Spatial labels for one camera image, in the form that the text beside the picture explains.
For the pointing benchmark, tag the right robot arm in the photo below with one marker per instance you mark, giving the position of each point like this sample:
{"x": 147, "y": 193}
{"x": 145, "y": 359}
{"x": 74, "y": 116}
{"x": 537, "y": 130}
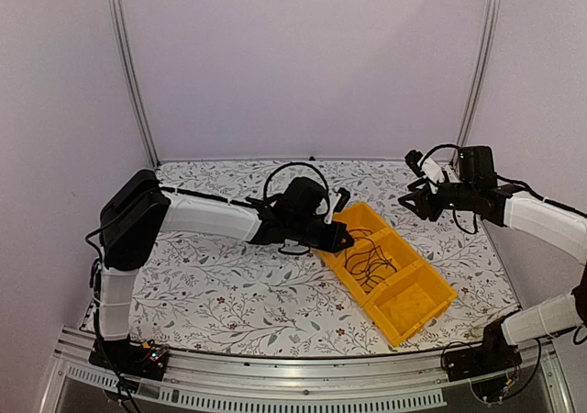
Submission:
{"x": 507, "y": 203}

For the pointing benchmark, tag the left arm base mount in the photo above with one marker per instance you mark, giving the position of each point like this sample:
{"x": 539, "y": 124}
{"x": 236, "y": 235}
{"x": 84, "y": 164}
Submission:
{"x": 146, "y": 360}

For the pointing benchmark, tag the aluminium frame post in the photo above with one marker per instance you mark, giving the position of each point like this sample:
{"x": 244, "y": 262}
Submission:
{"x": 489, "y": 26}
{"x": 117, "y": 13}

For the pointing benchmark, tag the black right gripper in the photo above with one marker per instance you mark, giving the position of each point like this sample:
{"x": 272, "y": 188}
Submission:
{"x": 423, "y": 200}

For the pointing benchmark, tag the yellow three-compartment bin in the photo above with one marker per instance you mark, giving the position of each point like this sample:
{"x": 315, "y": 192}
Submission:
{"x": 395, "y": 287}

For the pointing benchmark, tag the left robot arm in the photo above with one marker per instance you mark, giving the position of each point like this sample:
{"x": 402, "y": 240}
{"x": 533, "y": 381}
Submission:
{"x": 144, "y": 207}

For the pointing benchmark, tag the left aluminium frame post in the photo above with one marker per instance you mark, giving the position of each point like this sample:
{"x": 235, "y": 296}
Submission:
{"x": 117, "y": 13}

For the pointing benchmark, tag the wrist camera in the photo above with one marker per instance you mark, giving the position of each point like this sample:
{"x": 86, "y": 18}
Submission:
{"x": 424, "y": 167}
{"x": 336, "y": 202}

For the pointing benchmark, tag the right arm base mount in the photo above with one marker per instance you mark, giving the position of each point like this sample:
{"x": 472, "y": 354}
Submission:
{"x": 462, "y": 361}

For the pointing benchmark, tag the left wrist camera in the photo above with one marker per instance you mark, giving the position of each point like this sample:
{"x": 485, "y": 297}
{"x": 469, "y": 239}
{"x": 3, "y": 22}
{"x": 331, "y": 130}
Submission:
{"x": 336, "y": 202}

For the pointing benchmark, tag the right aluminium frame post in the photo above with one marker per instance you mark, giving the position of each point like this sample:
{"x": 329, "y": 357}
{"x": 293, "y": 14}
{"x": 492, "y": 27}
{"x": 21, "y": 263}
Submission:
{"x": 489, "y": 26}

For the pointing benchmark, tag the floral table mat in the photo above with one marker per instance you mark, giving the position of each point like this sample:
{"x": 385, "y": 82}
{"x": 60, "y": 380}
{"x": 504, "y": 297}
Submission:
{"x": 207, "y": 293}

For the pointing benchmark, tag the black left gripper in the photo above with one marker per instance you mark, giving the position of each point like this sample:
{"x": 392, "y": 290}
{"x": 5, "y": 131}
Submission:
{"x": 340, "y": 230}

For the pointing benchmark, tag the aluminium front rail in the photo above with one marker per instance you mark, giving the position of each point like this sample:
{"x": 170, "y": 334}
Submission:
{"x": 207, "y": 382}

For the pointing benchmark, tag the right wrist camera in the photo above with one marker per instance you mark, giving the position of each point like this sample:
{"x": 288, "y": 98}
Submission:
{"x": 424, "y": 167}

